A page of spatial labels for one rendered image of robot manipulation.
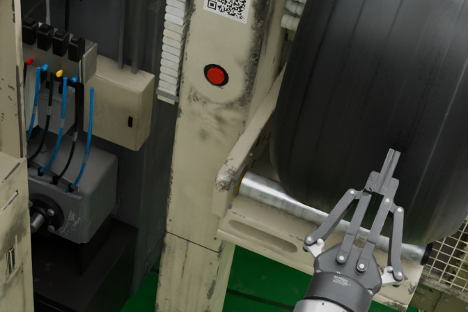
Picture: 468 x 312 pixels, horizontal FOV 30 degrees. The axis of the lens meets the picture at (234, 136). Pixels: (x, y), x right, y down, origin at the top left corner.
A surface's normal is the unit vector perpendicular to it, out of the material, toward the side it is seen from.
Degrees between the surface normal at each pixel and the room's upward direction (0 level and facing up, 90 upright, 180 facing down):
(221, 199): 90
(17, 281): 90
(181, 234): 90
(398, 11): 49
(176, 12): 90
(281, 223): 0
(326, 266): 15
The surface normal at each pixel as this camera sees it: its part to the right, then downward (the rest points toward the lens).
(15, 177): 0.92, 0.35
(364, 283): 0.03, -0.54
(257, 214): 0.13, -0.72
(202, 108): -0.38, 0.60
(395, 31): -0.23, 0.07
